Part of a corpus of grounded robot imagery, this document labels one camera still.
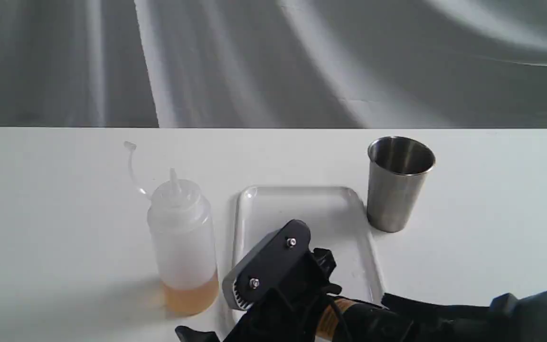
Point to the stainless steel cup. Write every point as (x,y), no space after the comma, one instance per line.
(398,167)

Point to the white plastic tray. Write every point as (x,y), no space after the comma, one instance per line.
(337,222)

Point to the clear plastic squeeze bottle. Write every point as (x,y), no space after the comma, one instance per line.
(181,227)

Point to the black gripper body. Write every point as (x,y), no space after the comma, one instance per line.
(304,306)

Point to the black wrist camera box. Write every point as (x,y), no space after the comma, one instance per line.
(266,265)

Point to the grey backdrop cloth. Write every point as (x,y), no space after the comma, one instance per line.
(274,63)

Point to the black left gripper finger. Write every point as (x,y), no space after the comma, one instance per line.
(186,334)

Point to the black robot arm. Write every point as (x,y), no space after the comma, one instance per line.
(506,319)

